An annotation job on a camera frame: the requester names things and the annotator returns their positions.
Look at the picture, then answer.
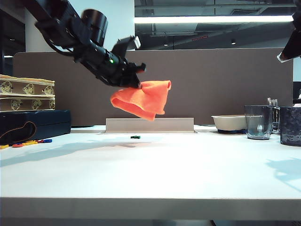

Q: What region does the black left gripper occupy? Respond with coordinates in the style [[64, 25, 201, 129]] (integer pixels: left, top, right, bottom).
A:
[[107, 57, 147, 90]]

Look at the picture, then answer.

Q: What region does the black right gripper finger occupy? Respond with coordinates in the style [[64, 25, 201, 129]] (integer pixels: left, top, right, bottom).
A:
[[277, 21, 301, 63]]

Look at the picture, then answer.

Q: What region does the orange microfibre cloth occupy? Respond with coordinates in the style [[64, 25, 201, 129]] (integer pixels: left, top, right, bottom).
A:
[[110, 80, 172, 122]]

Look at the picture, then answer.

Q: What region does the brown desk partition panel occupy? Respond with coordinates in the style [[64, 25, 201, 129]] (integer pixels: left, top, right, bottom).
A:
[[13, 48, 294, 128]]

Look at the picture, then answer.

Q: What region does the clear glass holder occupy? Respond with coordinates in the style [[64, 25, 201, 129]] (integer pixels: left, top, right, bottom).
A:
[[271, 105, 282, 135]]

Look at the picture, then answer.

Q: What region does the dark textured cup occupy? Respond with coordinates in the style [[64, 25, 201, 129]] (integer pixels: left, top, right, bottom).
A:
[[279, 106, 301, 147]]

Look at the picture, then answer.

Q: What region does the white ceiling light strip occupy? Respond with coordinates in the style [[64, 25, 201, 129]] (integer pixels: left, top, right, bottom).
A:
[[134, 15, 294, 24]]

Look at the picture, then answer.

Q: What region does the clear glass cup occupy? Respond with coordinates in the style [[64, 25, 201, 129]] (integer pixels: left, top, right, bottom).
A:
[[244, 105, 274, 141]]

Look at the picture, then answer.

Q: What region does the dark blue case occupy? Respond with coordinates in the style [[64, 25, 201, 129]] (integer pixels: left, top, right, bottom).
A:
[[0, 110, 72, 145]]

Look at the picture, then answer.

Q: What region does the white bowl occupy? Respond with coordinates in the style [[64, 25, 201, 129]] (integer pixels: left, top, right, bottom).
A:
[[211, 115, 248, 131]]

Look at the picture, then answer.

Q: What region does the yellow brown patterned box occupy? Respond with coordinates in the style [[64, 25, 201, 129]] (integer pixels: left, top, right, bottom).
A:
[[0, 95, 56, 113], [0, 74, 56, 97]]

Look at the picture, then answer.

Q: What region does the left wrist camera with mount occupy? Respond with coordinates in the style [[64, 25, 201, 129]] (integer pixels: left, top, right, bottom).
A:
[[112, 35, 142, 59]]

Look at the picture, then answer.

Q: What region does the grey cable tray lid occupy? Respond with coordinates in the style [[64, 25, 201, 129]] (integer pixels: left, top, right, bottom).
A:
[[105, 118, 195, 134]]

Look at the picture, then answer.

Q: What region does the orange cord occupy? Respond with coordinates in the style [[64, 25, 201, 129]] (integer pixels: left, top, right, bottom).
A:
[[0, 121, 37, 142]]

